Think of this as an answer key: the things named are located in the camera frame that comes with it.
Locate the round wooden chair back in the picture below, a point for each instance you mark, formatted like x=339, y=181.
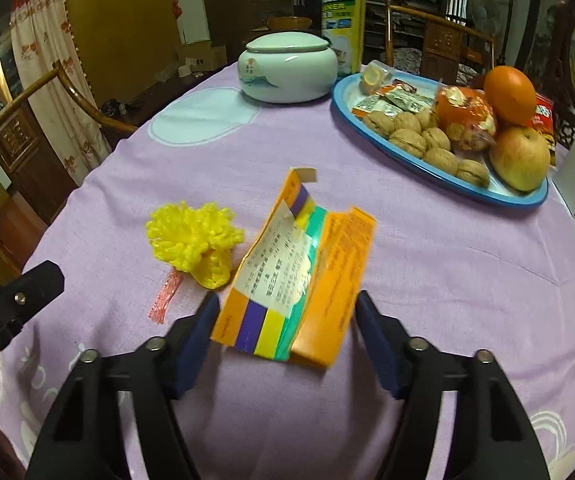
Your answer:
x=290, y=23

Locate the clear wrapped pastry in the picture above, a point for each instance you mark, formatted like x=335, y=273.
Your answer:
x=375, y=76

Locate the electric fan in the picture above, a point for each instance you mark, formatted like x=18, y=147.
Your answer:
x=485, y=7

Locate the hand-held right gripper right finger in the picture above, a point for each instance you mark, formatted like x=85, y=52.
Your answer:
x=378, y=352

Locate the green white snack sachet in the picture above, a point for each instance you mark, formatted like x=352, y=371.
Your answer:
x=390, y=108

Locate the pile of walnuts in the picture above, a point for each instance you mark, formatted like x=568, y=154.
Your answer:
x=412, y=142

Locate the carved-back wooden chair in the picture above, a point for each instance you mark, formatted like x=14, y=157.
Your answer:
x=442, y=37

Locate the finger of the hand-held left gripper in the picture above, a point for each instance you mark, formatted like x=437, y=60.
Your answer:
x=32, y=290

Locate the tall yellow green carton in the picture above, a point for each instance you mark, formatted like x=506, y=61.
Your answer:
x=342, y=15

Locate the orange fruit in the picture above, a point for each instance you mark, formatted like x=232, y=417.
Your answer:
x=510, y=95

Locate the red snack packet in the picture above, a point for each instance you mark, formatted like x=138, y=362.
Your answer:
x=545, y=125

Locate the yellow knitted flower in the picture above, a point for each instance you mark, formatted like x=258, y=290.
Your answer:
x=192, y=240

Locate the orange white snack sachet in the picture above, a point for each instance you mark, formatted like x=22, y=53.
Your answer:
x=367, y=106

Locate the orange cardboard box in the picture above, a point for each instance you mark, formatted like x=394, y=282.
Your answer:
x=327, y=280

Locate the blue oval plate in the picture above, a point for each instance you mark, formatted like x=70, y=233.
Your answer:
x=417, y=172

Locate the bagged tangerine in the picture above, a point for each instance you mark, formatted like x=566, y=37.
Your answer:
x=465, y=117

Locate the white ceramic lidded jar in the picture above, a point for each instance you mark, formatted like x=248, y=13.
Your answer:
x=287, y=67

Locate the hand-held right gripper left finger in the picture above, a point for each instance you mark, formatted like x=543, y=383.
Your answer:
x=197, y=347

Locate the floral curtain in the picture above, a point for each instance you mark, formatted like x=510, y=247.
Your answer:
x=52, y=75

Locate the apple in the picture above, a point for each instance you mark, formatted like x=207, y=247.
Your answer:
x=520, y=160

